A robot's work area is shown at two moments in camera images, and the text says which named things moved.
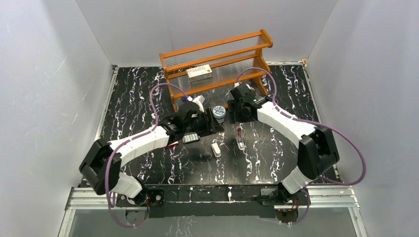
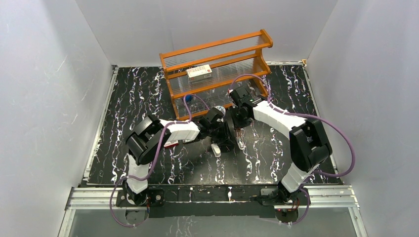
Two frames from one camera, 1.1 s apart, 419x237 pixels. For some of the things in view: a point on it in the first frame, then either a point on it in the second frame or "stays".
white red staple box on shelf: (199, 72) stays
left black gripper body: (209, 121) -> (219, 140)
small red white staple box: (173, 144) stays
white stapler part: (216, 149) stays
